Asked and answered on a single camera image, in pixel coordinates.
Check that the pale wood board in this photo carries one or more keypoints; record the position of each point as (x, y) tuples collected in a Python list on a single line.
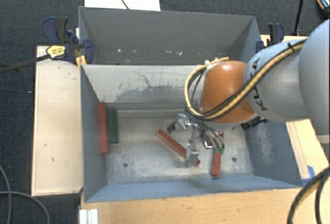
[(56, 127)]

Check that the red-brown flat block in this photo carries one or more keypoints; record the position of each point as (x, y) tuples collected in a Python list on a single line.
[(171, 141), (216, 165), (103, 127)]

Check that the dark green flat block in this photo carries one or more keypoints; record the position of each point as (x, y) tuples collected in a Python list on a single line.
[(113, 125)]

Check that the grey metal bin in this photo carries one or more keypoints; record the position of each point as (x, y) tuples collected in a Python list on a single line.
[(154, 37)]

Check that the black cylinder on white bracket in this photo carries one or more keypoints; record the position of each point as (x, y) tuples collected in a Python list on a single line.
[(254, 123)]

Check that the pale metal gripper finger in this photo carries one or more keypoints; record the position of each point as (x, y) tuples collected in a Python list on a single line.
[(188, 159), (195, 157)]

